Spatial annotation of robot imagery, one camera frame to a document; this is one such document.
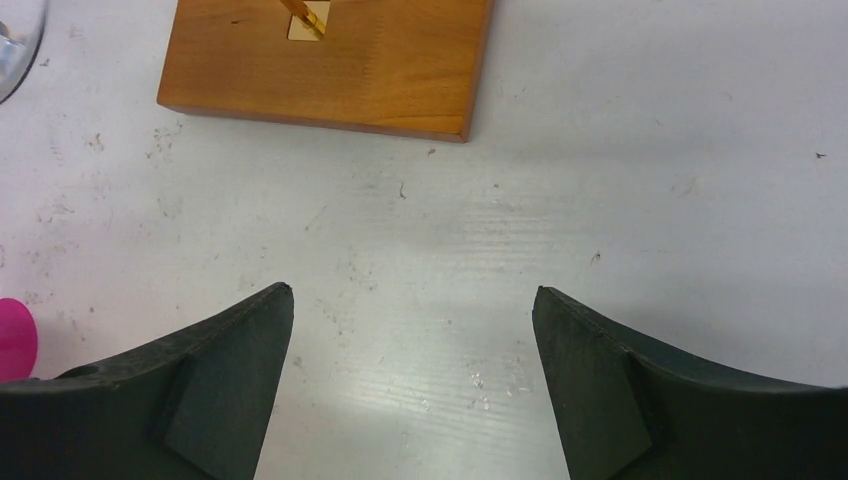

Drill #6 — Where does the pink plastic wine glass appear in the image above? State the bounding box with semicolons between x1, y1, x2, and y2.
1;298;38;383

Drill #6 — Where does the clear small wine glass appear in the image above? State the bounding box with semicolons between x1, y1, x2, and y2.
1;0;50;103

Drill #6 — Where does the gold wire glass rack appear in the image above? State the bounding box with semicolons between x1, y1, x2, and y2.
157;1;493;143

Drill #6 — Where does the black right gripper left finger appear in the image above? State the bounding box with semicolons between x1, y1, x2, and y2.
1;282;294;479

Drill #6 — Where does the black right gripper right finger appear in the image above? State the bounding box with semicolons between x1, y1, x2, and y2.
532;287;847;479

